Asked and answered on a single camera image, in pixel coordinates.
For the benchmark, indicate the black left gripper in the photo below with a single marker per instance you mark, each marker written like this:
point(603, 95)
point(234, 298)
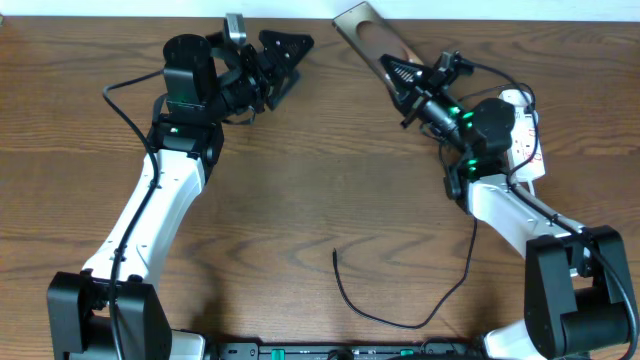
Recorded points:
point(258, 76)

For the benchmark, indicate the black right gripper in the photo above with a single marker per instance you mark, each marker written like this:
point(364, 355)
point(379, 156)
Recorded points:
point(416, 79)

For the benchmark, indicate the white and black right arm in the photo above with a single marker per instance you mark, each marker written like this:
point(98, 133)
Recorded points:
point(579, 294)

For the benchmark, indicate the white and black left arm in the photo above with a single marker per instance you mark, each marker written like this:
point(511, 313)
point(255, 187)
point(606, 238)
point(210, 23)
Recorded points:
point(110, 309)

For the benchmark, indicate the white surge protector power strip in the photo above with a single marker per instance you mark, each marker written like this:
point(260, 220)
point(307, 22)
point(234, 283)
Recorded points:
point(525, 144)

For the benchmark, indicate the white USB wall charger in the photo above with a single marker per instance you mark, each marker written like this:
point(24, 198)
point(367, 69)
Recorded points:
point(522, 103)

